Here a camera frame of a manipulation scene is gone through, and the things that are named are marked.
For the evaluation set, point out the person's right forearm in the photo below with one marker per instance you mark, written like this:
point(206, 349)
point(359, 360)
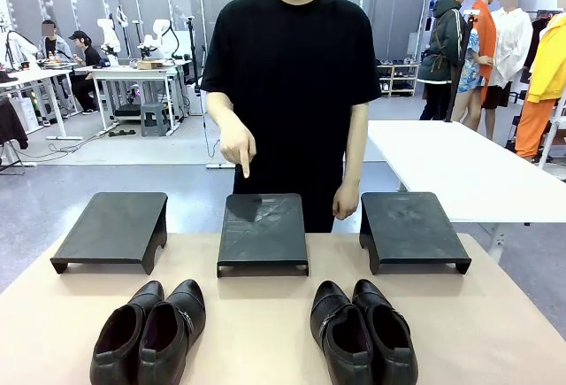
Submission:
point(223, 110)

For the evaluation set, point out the yellow hoodie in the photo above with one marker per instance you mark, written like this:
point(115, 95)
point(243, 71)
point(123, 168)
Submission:
point(550, 62)

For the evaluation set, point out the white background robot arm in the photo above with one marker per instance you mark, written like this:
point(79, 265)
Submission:
point(108, 37)
point(20, 46)
point(159, 40)

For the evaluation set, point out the child mannequin floral shirt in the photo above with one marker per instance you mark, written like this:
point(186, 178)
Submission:
point(471, 71)

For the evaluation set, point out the figure in white shirt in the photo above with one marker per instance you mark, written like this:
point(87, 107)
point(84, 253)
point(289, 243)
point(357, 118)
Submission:
point(513, 44)

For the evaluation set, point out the black hanging garment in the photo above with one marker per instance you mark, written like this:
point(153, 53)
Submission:
point(11, 124)

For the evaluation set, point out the white desk with robots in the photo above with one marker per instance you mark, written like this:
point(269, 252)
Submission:
point(132, 73)

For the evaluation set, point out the person's right hand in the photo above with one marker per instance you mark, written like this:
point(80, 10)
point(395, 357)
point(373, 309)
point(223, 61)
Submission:
point(236, 146)

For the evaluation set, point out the seated person black cap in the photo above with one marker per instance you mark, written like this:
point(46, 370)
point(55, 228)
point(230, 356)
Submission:
point(88, 57)

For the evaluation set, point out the person's left hand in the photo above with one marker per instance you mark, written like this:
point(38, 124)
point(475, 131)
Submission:
point(346, 201)

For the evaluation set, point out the long white desk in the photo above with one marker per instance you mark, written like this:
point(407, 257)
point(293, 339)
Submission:
point(35, 76)

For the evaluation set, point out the wooden shoe rack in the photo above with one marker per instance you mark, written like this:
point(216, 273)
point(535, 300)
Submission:
point(398, 79)

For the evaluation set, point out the seated person grey jacket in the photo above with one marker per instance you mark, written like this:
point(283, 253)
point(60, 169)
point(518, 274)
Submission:
point(53, 46)

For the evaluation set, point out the orange trousers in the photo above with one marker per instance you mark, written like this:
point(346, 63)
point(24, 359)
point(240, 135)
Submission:
point(533, 128)

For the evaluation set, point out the black floor power strip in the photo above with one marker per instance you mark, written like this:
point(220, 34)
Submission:
point(123, 133)

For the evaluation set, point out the mannequin in dark green jacket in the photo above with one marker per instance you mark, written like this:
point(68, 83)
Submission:
point(442, 44)

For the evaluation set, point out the person's left forearm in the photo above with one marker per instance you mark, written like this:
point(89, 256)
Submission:
point(356, 146)

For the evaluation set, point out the person in black t-shirt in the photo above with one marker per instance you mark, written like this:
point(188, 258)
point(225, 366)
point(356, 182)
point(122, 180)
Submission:
point(287, 71)

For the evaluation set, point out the black shoe stand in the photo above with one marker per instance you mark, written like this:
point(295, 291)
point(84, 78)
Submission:
point(411, 230)
point(263, 234)
point(110, 230)

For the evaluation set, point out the grey plastic stool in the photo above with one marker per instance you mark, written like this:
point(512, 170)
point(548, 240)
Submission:
point(155, 115)

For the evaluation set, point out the mannequin in orange with hat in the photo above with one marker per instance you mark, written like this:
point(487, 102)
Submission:
point(485, 26)

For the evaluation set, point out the black camera stand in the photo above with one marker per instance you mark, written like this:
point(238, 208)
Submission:
point(193, 48)

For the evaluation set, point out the flat cardboard box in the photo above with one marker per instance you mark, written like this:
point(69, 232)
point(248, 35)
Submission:
point(150, 64)

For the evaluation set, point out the large white table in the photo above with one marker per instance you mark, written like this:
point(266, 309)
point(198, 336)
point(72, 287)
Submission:
point(464, 168)

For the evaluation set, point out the black leather dress shoe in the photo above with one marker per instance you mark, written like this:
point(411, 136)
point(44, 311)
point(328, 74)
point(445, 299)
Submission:
point(329, 301)
point(148, 295)
point(376, 296)
point(188, 301)

